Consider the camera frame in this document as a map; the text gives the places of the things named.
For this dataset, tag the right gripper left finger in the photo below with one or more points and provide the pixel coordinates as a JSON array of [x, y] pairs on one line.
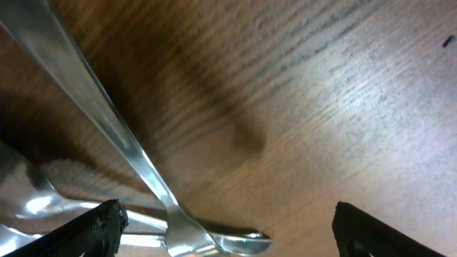
[[96, 233]]

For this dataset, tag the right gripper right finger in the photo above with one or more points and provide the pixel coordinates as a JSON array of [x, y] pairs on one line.
[[359, 234]]

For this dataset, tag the steel fork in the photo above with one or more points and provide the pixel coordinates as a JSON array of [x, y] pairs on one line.
[[28, 195], [40, 32]]

